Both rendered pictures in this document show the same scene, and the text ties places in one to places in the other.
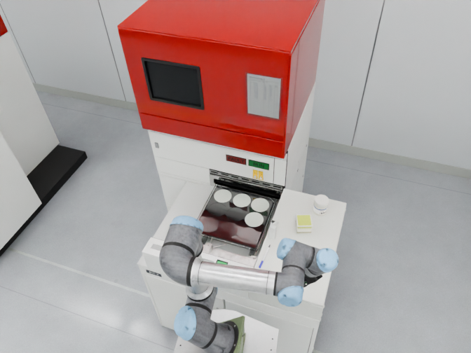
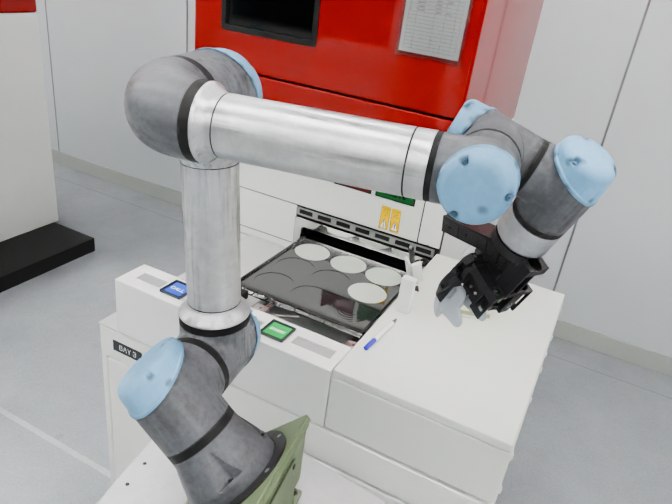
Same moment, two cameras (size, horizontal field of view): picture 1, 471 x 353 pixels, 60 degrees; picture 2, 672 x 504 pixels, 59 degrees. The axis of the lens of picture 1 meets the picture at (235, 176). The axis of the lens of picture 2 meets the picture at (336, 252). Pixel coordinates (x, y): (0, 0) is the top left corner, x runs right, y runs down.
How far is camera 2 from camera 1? 0.98 m
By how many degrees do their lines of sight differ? 19
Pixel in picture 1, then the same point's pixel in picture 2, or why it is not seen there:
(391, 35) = (638, 113)
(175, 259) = (166, 69)
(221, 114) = (345, 56)
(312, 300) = (485, 430)
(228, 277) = (299, 117)
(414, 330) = not seen: outside the picture
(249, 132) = (392, 98)
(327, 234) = (524, 330)
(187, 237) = (216, 63)
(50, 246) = not seen: outside the picture
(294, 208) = not seen: hidden behind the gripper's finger
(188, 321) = (161, 358)
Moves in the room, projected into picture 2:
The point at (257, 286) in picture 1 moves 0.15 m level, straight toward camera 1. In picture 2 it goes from (381, 143) to (361, 193)
